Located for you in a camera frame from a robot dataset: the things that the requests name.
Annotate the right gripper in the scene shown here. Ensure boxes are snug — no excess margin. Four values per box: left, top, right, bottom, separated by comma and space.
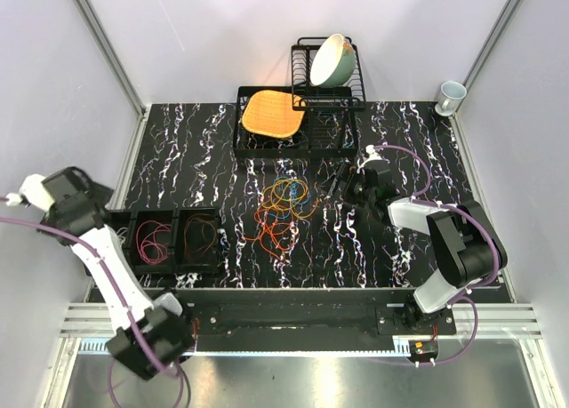
319, 161, 376, 208

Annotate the blue cable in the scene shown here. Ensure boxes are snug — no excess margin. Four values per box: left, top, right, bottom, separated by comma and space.
273, 175, 310, 204

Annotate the yellow cable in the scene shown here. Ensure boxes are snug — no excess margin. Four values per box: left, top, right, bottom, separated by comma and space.
260, 177, 319, 220

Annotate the orange cable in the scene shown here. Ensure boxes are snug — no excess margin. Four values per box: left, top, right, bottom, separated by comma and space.
242, 205, 299, 260

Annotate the pink cable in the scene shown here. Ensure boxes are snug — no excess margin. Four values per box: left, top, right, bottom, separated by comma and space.
135, 220, 172, 266

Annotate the brown cable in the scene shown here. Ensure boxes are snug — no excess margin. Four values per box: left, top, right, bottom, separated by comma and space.
182, 215, 218, 263

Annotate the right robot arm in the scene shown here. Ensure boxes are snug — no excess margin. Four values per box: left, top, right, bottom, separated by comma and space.
322, 163, 508, 334

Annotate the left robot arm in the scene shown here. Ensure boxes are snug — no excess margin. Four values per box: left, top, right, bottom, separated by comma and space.
40, 167, 195, 380

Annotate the black sorting bin left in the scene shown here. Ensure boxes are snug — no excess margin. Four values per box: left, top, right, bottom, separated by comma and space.
107, 210, 133, 261

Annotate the black sorting bin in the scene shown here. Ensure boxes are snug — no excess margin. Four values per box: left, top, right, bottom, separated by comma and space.
107, 210, 133, 261
172, 207, 220, 276
130, 210, 174, 276

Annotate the black dish rack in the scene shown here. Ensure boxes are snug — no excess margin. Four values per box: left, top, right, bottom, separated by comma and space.
233, 36, 365, 160

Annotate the black sorting bin middle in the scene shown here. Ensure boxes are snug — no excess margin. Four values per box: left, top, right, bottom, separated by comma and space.
130, 210, 174, 276

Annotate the green white bowl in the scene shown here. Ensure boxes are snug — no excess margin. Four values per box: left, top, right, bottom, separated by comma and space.
309, 34, 357, 88

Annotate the black sorting bin right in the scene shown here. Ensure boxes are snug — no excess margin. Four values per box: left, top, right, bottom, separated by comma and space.
172, 207, 220, 276

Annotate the white mug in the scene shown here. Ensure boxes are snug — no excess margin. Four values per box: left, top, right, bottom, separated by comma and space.
435, 81, 468, 116

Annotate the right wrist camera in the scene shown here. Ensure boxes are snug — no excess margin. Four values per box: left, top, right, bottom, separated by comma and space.
358, 145, 383, 169

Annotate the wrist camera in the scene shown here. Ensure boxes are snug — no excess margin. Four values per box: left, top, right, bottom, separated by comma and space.
5, 174, 55, 212
358, 145, 383, 169

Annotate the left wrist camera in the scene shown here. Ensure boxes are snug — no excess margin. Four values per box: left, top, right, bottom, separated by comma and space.
5, 174, 55, 212

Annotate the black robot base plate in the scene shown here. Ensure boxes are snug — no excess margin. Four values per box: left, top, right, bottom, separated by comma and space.
180, 288, 456, 337

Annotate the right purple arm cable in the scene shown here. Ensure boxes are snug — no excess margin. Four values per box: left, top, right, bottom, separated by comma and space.
366, 144, 499, 365

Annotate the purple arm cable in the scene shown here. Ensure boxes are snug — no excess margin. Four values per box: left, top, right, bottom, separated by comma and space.
0, 194, 188, 408
366, 144, 499, 365

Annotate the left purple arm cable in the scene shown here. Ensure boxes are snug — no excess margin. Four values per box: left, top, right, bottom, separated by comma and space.
0, 194, 188, 408

